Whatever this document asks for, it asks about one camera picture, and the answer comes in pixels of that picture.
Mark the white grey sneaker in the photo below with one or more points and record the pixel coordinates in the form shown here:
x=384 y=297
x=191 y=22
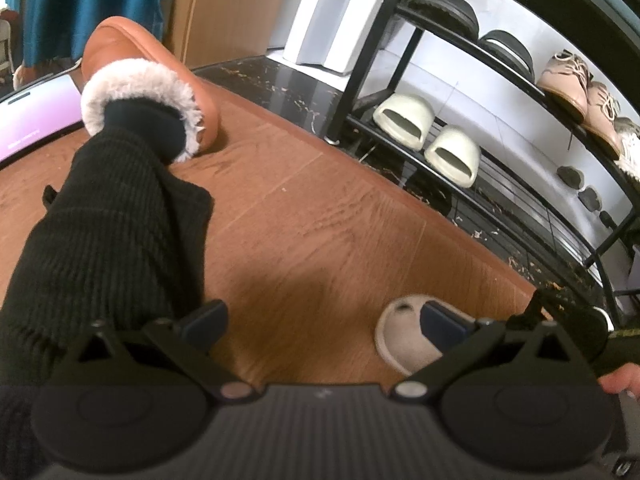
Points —
x=629 y=161

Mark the pink white box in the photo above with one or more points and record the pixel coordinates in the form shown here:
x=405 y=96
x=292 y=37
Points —
x=32 y=115

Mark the pale green slide slipper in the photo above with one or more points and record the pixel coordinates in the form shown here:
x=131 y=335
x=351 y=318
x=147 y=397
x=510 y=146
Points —
x=406 y=119
x=455 y=156

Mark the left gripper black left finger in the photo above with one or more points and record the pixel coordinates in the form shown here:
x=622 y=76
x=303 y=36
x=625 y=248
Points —
x=186 y=344

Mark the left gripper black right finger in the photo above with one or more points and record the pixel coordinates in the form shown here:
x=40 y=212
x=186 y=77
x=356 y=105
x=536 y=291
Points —
x=436 y=377

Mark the pink lace-up oxford shoe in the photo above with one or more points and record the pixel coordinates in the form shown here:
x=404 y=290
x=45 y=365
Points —
x=602 y=110
x=565 y=79

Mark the black knit trouser leg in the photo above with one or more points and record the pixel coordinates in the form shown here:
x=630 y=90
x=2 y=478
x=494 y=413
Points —
x=123 y=242

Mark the black slide sandal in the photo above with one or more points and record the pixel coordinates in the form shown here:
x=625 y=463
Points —
x=510 y=51
x=456 y=15

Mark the person's right hand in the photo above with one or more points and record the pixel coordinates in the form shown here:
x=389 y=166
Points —
x=626 y=379

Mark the grey floor pebble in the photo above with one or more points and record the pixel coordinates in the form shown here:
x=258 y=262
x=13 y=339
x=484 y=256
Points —
x=590 y=199
x=572 y=177

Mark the black metal shoe rack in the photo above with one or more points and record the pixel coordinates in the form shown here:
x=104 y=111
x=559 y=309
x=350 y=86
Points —
x=516 y=125

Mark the teal curtain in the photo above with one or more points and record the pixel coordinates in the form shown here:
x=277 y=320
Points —
x=61 y=28

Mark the white paper bag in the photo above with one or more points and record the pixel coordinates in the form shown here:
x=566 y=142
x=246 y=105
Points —
x=330 y=33

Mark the orange fur-lined slipper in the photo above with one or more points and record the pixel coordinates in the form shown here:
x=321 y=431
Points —
x=122 y=61

